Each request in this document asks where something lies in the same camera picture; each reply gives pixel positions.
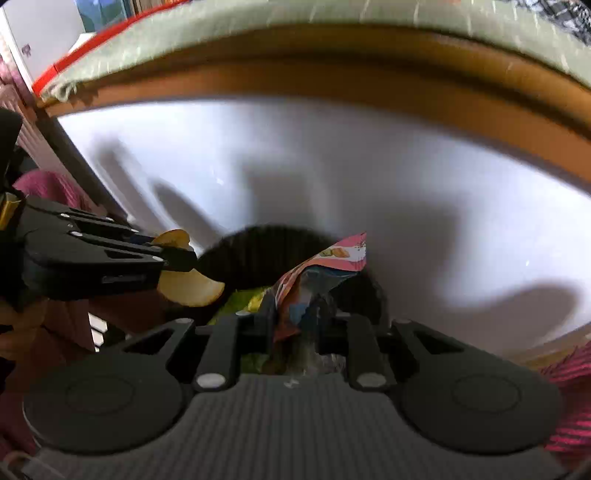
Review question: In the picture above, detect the orange peel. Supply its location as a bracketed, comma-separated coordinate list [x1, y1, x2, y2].
[154, 229, 226, 308]

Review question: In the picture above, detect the yellow green foil snack bag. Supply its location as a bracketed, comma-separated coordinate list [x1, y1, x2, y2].
[207, 287, 273, 326]

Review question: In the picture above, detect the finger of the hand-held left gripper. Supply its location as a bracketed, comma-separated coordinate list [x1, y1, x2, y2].
[27, 198, 156, 245]
[24, 232, 199, 302]

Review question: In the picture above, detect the person's left hand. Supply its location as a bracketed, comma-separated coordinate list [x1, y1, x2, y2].
[0, 305, 45, 345]

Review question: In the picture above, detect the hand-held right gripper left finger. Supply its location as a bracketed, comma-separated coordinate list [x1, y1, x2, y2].
[122, 295, 276, 393]

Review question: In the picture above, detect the pink snack packet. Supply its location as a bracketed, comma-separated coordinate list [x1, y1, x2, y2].
[271, 232, 369, 343]

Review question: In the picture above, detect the white bed side panel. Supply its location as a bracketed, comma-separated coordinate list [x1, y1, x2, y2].
[56, 98, 591, 354]

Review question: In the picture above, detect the wooden bed frame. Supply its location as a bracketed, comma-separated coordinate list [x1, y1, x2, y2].
[42, 24, 591, 186]

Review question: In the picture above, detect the black white plaid blanket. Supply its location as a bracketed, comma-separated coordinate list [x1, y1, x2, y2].
[507, 0, 591, 43]

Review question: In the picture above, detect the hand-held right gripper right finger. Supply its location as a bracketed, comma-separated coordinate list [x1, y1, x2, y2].
[318, 300, 468, 392]

